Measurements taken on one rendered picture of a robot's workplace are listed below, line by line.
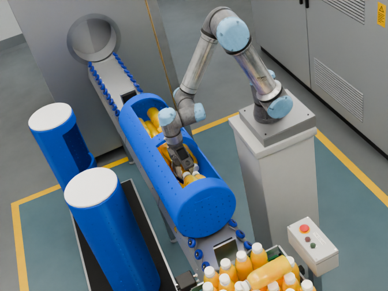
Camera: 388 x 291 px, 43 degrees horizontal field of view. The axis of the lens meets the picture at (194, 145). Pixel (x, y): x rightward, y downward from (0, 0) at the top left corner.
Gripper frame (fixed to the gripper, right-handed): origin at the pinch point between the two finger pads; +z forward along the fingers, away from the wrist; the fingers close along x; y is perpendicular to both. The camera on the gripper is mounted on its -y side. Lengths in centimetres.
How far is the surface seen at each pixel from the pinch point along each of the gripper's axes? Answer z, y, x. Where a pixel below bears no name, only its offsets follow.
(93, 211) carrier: 14, 21, 45
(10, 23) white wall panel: 80, 490, 64
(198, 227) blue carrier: 11.0, -20.9, 5.9
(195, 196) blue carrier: -6.8, -21.0, 3.1
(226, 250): 13.8, -36.7, 0.7
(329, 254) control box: 5, -66, -30
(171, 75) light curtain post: 15, 111, -32
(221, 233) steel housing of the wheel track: 22.0, -20.6, -3.4
